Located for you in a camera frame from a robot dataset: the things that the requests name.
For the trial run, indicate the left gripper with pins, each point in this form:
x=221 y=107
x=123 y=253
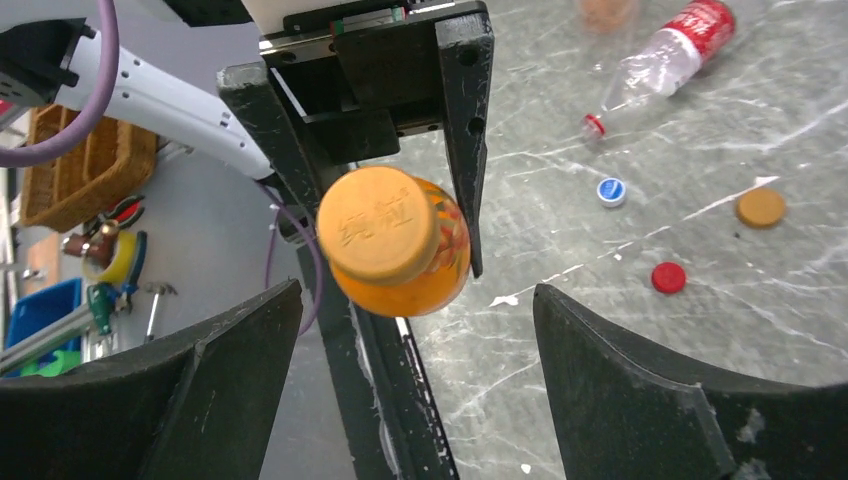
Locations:
x=367 y=74

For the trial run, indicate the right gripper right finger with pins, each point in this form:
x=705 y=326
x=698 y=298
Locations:
x=626 y=407

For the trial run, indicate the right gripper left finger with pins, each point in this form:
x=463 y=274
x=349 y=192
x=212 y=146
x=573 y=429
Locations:
x=197 y=404

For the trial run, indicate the orange bottle cap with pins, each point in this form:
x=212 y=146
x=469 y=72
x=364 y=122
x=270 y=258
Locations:
x=377 y=225
x=760 y=208

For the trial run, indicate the orange juice bottle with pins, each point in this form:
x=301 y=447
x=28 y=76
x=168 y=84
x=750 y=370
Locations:
x=443 y=278

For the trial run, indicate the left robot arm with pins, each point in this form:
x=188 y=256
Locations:
x=68 y=53

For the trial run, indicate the red bottle cap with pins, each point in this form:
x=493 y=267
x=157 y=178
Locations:
x=668 y=278

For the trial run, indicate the blue white bottle cap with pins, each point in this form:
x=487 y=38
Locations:
x=611 y=192

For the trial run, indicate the small clear orange bottle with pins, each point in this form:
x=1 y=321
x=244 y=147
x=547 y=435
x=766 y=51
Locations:
x=607 y=16

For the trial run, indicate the clear red-label water bottle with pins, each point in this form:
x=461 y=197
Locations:
x=644 y=81

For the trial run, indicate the yellow tape roll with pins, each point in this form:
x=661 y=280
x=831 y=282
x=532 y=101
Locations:
x=126 y=264

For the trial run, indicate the blue plastic bin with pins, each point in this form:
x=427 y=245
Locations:
x=39 y=310

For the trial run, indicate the wicker basket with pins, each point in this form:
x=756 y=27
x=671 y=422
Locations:
x=112 y=162

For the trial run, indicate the red handled pliers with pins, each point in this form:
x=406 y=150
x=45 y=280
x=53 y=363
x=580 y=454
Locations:
x=125 y=212

